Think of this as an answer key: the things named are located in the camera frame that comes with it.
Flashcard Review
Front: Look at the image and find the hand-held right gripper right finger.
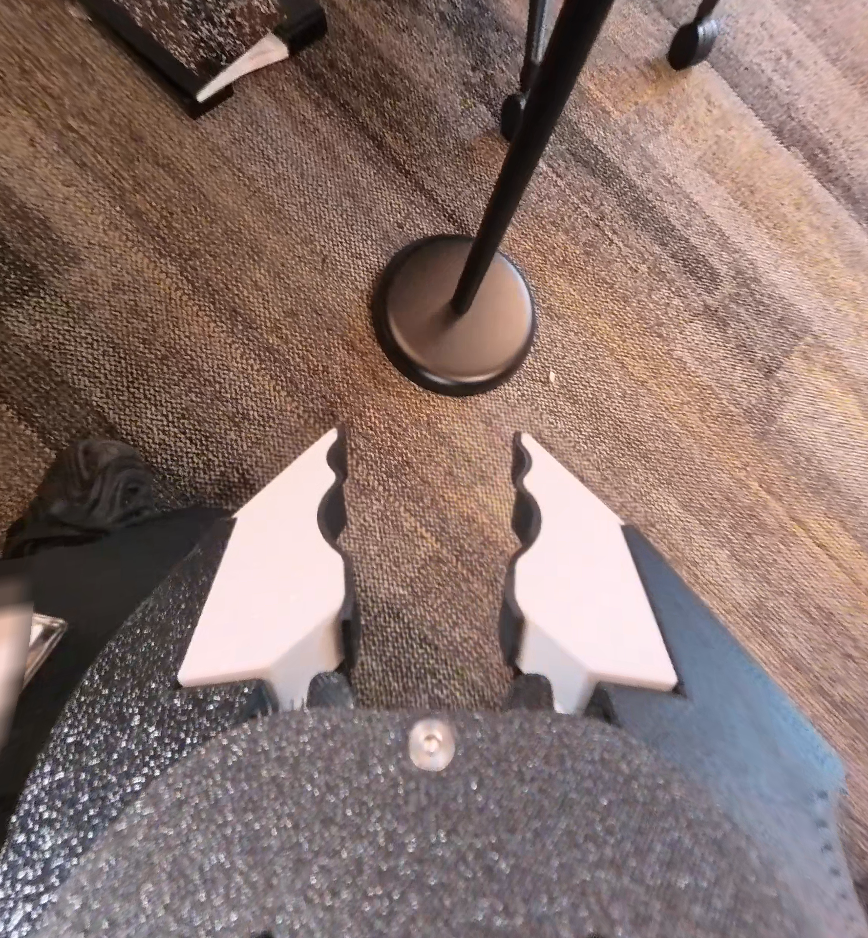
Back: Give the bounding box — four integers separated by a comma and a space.
498, 431, 680, 715

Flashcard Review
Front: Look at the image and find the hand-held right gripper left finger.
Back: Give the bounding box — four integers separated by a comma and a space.
177, 425, 363, 710

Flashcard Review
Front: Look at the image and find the person's leg in black trousers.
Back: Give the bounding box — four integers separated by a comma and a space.
0, 506, 231, 810

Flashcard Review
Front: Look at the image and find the large black bag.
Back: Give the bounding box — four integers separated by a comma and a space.
1, 436, 165, 559

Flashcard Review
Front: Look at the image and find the black round base stand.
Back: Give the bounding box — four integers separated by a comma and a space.
374, 0, 619, 398

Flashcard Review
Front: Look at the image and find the black speckled notebook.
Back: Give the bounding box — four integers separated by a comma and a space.
75, 0, 330, 120

